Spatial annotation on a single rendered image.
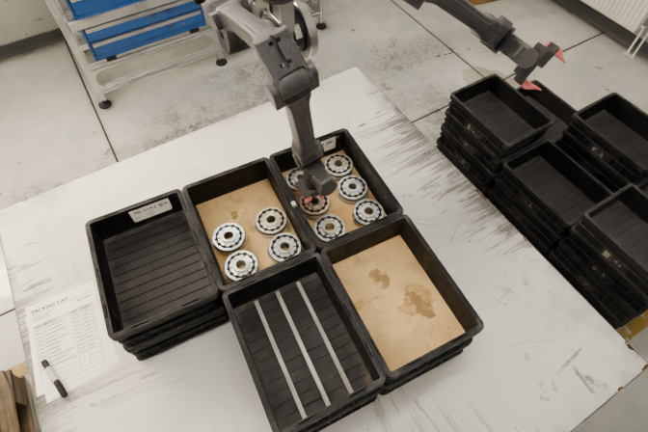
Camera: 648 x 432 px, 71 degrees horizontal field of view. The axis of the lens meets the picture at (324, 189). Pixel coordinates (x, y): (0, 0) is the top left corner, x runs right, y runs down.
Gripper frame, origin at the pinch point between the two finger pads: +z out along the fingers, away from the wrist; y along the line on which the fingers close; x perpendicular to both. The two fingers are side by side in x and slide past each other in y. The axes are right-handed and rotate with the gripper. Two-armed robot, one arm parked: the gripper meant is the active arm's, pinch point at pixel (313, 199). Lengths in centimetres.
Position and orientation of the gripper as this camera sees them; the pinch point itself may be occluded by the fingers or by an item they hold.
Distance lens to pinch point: 149.9
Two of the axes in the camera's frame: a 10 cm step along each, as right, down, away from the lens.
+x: -5.3, -6.8, 5.1
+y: 8.5, -4.4, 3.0
